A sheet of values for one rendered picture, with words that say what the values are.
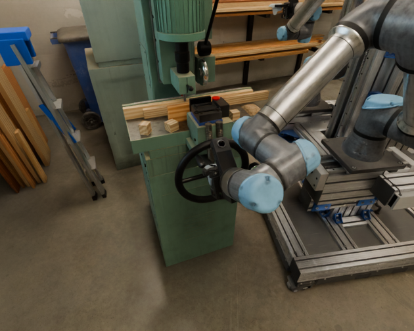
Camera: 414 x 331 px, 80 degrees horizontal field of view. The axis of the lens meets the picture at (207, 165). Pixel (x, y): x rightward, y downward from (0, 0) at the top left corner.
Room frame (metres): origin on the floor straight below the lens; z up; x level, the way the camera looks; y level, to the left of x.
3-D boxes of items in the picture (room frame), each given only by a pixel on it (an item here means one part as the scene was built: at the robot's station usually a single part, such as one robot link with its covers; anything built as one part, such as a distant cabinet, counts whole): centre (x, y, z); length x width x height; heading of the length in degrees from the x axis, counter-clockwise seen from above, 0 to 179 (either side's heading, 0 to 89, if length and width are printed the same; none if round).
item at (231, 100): (1.05, -0.01, 0.92); 0.60 x 0.02 x 0.04; 110
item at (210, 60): (1.24, 0.01, 1.02); 0.09 x 0.07 x 0.12; 110
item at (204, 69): (1.18, 0.02, 1.02); 0.12 x 0.03 x 0.12; 20
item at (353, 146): (0.82, -0.63, 0.87); 0.15 x 0.15 x 0.10
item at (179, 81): (1.03, 0.10, 1.03); 0.14 x 0.07 x 0.09; 20
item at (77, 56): (2.71, 1.19, 0.48); 0.64 x 0.54 x 0.97; 116
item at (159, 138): (0.92, 0.02, 0.87); 0.61 x 0.30 x 0.06; 110
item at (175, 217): (1.12, 0.14, 0.36); 0.58 x 0.45 x 0.71; 20
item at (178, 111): (0.95, 0.05, 0.94); 0.23 x 0.02 x 0.07; 110
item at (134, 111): (1.04, 0.07, 0.93); 0.60 x 0.02 x 0.05; 110
